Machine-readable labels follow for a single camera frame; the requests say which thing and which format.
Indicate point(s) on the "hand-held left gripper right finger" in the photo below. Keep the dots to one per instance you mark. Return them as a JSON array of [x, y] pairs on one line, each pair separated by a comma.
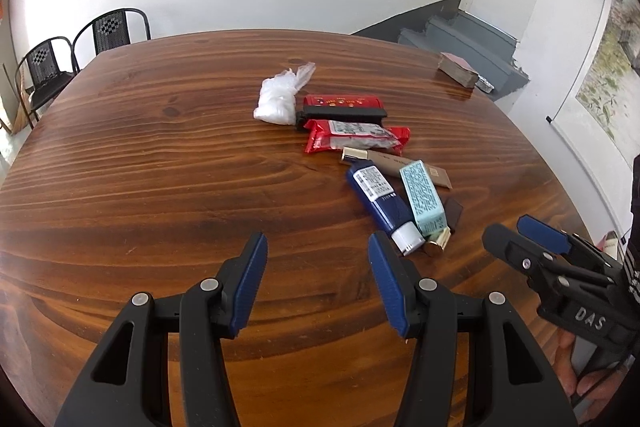
[[387, 282]]

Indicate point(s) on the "black metal chair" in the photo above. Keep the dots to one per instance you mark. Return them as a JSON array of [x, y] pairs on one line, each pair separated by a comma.
[[42, 59], [112, 27]]

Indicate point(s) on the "person's right hand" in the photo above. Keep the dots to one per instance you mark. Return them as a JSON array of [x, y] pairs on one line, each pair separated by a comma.
[[564, 357]]

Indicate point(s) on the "red box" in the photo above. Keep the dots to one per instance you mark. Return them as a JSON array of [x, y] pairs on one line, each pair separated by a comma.
[[340, 101]]

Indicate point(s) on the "gold lipstick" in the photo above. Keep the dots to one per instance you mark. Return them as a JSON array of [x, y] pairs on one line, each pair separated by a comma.
[[436, 243]]

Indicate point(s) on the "red snack packet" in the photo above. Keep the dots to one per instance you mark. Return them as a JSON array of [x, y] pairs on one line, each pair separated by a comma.
[[350, 137]]

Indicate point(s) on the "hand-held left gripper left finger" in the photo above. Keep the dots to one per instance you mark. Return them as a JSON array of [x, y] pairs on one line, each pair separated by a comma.
[[250, 287]]

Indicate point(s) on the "brown block on table edge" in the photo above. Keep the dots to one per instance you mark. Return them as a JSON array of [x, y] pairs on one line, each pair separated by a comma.
[[457, 69]]

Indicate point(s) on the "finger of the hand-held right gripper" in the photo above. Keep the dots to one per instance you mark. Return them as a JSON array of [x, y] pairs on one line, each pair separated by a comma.
[[510, 247], [545, 234]]

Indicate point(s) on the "navy blue tube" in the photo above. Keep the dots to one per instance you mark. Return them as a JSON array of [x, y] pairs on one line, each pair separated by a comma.
[[385, 207]]

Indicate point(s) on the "wooden desktop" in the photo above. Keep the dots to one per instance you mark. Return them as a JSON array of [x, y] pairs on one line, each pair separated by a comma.
[[150, 157]]

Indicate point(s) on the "foil tray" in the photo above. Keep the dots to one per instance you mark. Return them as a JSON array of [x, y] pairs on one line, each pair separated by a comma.
[[486, 85]]

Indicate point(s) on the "wall scroll painting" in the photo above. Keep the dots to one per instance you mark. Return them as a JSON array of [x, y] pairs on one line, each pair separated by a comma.
[[610, 72]]

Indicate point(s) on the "grey staircase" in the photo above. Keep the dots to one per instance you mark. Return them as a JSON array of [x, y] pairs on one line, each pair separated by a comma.
[[470, 42]]

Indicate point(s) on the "white plastic bag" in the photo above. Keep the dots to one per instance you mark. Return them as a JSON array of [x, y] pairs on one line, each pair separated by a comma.
[[275, 102]]

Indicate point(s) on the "dark brown sachet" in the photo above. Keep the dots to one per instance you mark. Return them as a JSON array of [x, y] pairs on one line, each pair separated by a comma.
[[454, 214]]

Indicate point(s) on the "black hair comb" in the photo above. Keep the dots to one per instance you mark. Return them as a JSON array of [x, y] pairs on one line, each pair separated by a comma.
[[345, 113]]

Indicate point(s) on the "broom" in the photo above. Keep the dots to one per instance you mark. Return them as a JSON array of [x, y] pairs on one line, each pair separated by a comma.
[[21, 119]]

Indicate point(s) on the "mint green box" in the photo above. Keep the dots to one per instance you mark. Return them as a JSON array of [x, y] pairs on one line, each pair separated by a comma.
[[422, 197]]

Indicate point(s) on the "beige tube with gold cap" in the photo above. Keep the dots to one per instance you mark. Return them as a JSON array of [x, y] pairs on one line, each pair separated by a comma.
[[390, 162]]

